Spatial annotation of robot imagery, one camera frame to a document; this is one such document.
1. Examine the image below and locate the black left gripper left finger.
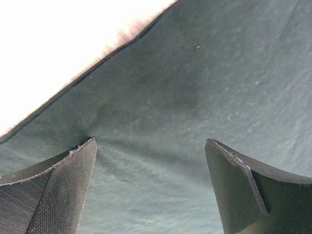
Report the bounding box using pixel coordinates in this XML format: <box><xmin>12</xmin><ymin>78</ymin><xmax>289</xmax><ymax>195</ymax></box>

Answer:
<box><xmin>0</xmin><ymin>138</ymin><xmax>97</xmax><ymax>234</ymax></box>

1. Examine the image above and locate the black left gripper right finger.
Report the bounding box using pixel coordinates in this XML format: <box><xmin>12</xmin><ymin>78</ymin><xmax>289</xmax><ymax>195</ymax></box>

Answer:
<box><xmin>205</xmin><ymin>139</ymin><xmax>312</xmax><ymax>234</ymax></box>

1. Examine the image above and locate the black t shirt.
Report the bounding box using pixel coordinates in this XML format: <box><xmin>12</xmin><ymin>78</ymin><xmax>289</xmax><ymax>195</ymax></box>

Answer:
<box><xmin>0</xmin><ymin>0</ymin><xmax>312</xmax><ymax>234</ymax></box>

